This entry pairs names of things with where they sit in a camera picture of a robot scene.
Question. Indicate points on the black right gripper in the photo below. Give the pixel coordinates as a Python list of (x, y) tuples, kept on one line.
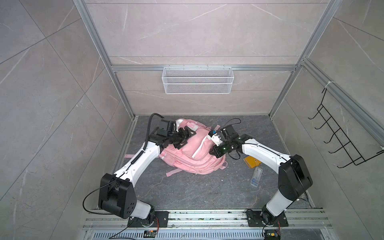
[(215, 152)]

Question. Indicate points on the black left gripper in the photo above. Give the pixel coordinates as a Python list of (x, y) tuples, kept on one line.
[(184, 136)]

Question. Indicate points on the pink school backpack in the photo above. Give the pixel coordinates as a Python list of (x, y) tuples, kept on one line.
[(194, 157)]

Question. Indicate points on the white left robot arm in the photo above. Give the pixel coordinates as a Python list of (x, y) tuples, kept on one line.
[(117, 191)]

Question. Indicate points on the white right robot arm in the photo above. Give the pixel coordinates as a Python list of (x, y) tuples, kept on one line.
[(294, 178)]

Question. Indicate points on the clear plastic eraser box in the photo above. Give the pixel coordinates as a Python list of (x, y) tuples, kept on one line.
[(255, 180)]

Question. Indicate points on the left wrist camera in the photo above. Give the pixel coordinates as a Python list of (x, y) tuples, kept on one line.
[(167, 126)]

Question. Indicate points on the white wire mesh basket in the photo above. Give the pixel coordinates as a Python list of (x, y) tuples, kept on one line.
[(197, 80)]

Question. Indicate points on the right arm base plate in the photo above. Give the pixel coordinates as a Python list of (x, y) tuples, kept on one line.
[(261, 218)]

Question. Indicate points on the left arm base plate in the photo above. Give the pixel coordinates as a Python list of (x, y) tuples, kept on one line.
[(155, 219)]

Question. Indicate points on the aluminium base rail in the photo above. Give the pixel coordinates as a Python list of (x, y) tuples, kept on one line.
[(241, 219)]

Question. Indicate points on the black wire hook rack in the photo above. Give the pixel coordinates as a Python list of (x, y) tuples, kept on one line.
[(354, 156)]

